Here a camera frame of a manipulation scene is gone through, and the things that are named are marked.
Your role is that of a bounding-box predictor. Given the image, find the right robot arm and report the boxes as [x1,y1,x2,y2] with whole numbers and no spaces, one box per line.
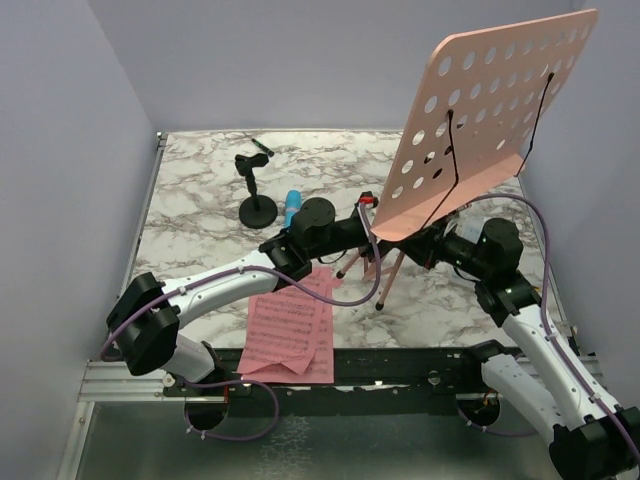
[400,218,639,479]

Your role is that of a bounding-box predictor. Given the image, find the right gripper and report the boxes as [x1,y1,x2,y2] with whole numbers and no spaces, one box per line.
[400,212,492,280]

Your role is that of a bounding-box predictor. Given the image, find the aluminium rail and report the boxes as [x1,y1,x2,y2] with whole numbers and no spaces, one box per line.
[78,361,224,404]

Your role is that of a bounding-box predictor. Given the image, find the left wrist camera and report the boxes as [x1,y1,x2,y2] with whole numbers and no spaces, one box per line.
[354,191,379,218]

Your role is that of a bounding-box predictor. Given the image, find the pink sheet music pages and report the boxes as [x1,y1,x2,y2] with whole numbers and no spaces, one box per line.
[237,286,334,384]

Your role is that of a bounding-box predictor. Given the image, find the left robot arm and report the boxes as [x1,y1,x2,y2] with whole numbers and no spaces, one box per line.
[100,193,376,395]

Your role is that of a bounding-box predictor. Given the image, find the black microphone stand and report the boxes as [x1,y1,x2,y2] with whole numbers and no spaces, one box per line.
[234,153,278,229]

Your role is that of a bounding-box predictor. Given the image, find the pink music stand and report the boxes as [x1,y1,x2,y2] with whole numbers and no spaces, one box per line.
[335,7,600,312]

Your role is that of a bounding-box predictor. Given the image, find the green black pen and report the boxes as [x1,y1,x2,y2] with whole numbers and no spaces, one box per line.
[251,138,275,157]

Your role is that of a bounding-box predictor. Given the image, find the blue toy microphone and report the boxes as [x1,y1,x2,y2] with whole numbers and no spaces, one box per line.
[284,190,302,229]

